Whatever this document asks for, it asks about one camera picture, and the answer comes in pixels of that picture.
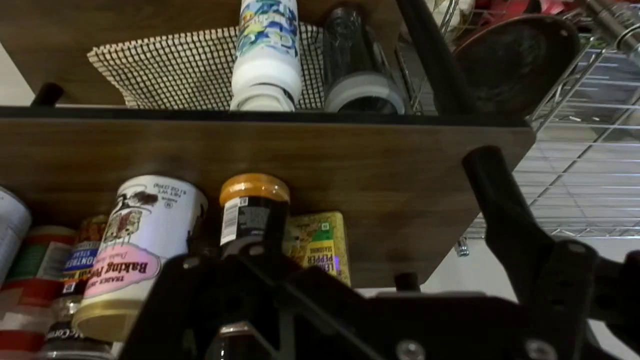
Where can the black round pan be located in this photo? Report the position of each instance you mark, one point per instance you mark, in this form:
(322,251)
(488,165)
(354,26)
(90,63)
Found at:
(512,60)

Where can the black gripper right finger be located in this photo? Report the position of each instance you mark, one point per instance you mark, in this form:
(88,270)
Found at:
(512,221)

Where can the dark wooden shelf unit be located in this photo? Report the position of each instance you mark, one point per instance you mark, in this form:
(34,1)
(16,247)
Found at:
(366,172)

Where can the white floral water bottle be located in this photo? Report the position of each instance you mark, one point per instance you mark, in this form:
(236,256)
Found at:
(266,52)

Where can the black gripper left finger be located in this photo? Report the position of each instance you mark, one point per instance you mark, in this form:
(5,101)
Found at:
(232,306)

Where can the lemon pepper seasoning bottle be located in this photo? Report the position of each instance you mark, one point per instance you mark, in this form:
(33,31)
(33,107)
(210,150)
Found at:
(320,242)

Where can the white baking powder can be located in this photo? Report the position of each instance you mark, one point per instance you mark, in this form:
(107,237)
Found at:
(142,247)

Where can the spice jar orange cap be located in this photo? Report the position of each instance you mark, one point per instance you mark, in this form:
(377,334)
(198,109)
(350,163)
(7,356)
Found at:
(253,213)

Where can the dark grey shaker bottle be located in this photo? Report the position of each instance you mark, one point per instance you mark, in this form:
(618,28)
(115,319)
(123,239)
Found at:
(360,72)

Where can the beige mesh mat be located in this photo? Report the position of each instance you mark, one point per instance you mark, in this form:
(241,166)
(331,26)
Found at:
(167,71)

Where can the red lid white label jar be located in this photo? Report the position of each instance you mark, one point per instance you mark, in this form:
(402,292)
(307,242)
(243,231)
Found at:
(33,281)

